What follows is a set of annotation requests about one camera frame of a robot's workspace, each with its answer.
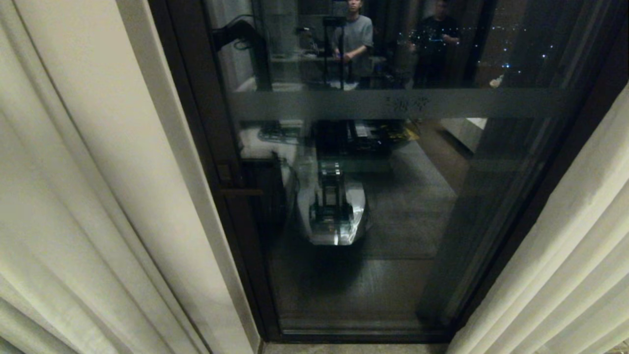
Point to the dark framed glass balcony door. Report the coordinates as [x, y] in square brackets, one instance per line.
[373, 196]

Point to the cream fabric curtain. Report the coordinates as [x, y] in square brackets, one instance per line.
[565, 255]
[88, 196]

